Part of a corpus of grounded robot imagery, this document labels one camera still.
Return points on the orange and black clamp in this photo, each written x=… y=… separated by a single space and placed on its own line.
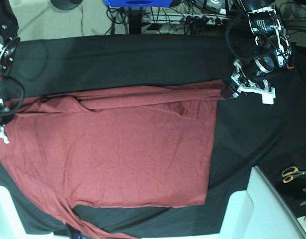
x=290 y=55

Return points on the yellow-handled scissors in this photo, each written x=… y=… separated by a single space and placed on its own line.
x=291 y=173

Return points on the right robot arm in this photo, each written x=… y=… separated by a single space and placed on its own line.
x=9 y=41

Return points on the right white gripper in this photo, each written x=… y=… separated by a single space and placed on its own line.
x=3 y=135

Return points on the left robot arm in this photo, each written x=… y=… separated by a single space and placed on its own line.
x=274 y=51

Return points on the black round base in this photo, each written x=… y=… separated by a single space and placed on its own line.
x=66 y=4

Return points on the white power strip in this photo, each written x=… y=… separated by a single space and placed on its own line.
x=206 y=20

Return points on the blue plastic box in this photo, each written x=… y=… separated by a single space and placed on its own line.
x=138 y=3

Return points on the red long-sleeve T-shirt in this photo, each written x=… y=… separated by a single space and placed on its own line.
x=129 y=147

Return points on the black table cloth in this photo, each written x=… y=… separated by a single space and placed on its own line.
x=247 y=133

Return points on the black stand post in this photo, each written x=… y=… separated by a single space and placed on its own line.
x=134 y=15

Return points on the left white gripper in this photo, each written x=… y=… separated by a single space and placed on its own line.
x=240 y=83

